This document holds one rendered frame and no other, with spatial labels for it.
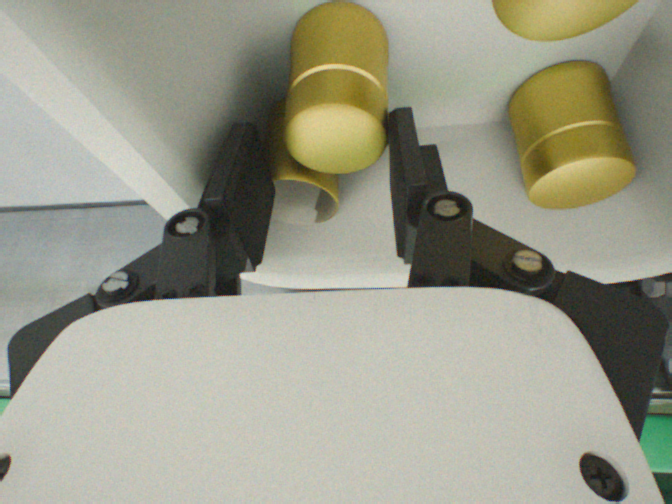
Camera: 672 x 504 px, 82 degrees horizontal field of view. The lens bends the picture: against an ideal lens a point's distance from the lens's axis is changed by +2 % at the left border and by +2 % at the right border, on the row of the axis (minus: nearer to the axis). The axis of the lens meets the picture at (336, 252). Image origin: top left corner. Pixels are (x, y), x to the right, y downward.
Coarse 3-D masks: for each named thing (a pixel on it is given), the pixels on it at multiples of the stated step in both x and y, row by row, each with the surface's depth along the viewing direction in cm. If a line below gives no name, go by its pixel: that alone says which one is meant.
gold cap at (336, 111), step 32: (320, 32) 12; (352, 32) 12; (384, 32) 13; (320, 64) 11; (352, 64) 11; (384, 64) 13; (288, 96) 12; (320, 96) 11; (352, 96) 11; (384, 96) 12; (288, 128) 12; (320, 128) 12; (352, 128) 11; (384, 128) 12; (320, 160) 13; (352, 160) 13
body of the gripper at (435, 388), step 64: (128, 320) 7; (192, 320) 7; (256, 320) 7; (320, 320) 7; (384, 320) 6; (448, 320) 6; (512, 320) 6; (64, 384) 6; (128, 384) 6; (192, 384) 6; (256, 384) 6; (320, 384) 6; (384, 384) 6; (448, 384) 6; (512, 384) 5; (576, 384) 5; (0, 448) 6; (64, 448) 6; (128, 448) 5; (192, 448) 5; (256, 448) 5; (320, 448) 5; (384, 448) 5; (448, 448) 5; (512, 448) 5; (576, 448) 5; (640, 448) 5
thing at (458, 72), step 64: (0, 0) 6; (64, 0) 7; (128, 0) 8; (192, 0) 10; (256, 0) 12; (320, 0) 12; (384, 0) 12; (448, 0) 12; (640, 0) 12; (0, 64) 7; (64, 64) 7; (128, 64) 8; (192, 64) 11; (256, 64) 15; (448, 64) 14; (512, 64) 14; (640, 64) 13; (128, 128) 8; (192, 128) 11; (448, 128) 17; (640, 128) 14; (192, 192) 11; (384, 192) 17; (512, 192) 16; (640, 192) 14; (320, 256) 16; (384, 256) 16; (576, 256) 15; (640, 256) 14
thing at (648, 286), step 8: (640, 280) 20; (648, 280) 18; (656, 280) 18; (664, 280) 18; (640, 288) 20; (648, 288) 18; (656, 288) 18; (664, 288) 18; (648, 296) 18; (656, 296) 18; (664, 296) 18; (656, 304) 18; (664, 304) 18; (664, 312) 18; (664, 352) 18; (664, 360) 18
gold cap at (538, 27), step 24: (504, 0) 8; (528, 0) 8; (552, 0) 8; (576, 0) 8; (600, 0) 8; (624, 0) 8; (504, 24) 8; (528, 24) 8; (552, 24) 8; (576, 24) 8; (600, 24) 8
